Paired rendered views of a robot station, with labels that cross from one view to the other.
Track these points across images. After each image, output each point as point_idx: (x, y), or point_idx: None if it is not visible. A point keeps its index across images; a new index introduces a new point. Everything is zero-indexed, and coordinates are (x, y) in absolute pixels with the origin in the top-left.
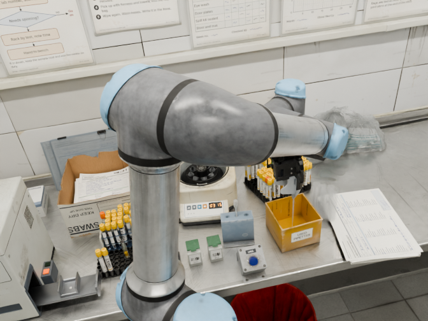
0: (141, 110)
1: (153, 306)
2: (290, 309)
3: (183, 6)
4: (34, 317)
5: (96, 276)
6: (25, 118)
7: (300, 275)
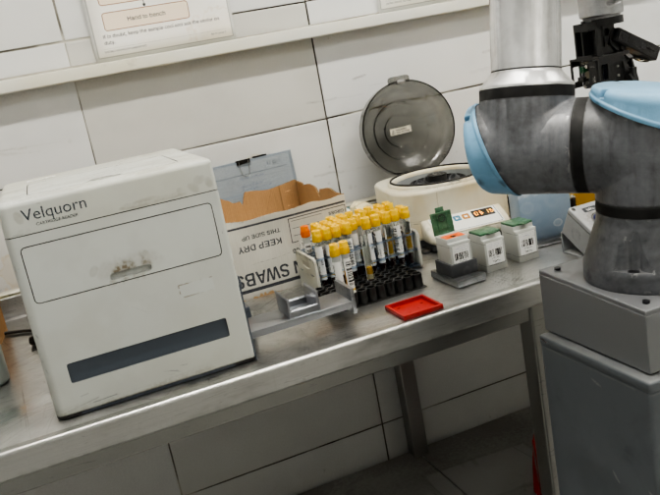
0: None
1: (549, 103)
2: None
3: None
4: (246, 360)
5: (341, 283)
6: (116, 141)
7: None
